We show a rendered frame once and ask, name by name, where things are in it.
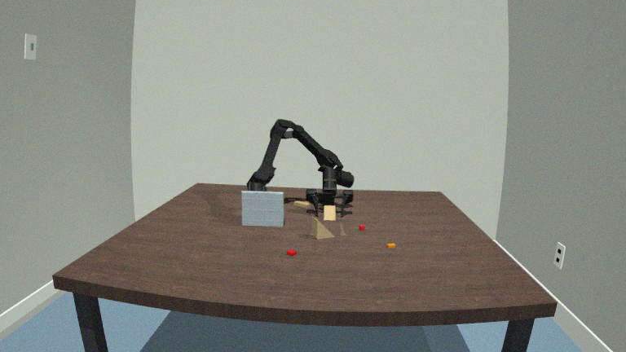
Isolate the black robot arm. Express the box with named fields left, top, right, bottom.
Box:
left=246, top=119, right=355, bottom=192

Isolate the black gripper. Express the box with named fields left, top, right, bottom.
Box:
left=306, top=177, right=354, bottom=214

